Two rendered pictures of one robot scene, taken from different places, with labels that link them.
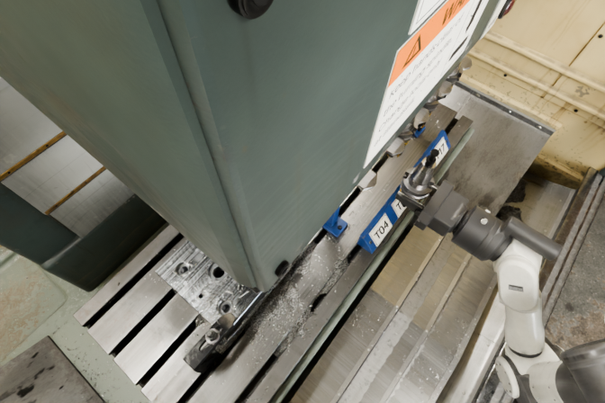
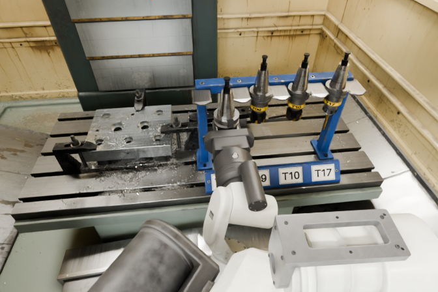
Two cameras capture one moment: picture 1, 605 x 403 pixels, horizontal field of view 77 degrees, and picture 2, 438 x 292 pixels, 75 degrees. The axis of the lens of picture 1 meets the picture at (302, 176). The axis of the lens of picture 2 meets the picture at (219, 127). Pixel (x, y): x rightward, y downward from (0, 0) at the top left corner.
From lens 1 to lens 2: 0.66 m
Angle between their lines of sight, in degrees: 34
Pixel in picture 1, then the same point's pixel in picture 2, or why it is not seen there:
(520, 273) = (218, 198)
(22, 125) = (94, 0)
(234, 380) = (68, 186)
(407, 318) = not seen: hidden behind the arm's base
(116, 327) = (64, 128)
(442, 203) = (227, 137)
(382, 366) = not seen: hidden behind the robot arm
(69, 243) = (95, 91)
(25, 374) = (36, 141)
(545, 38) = not seen: outside the picture
